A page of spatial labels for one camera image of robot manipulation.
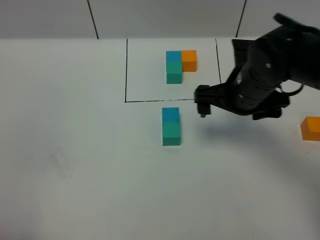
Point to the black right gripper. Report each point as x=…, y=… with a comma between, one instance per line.
x=227, y=96

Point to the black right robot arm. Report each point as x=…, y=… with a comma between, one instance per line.
x=289, y=52

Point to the orange template block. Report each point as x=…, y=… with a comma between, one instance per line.
x=189, y=60

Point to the teal template block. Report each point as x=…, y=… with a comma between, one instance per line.
x=174, y=72

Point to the blue template block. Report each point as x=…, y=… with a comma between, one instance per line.
x=174, y=56

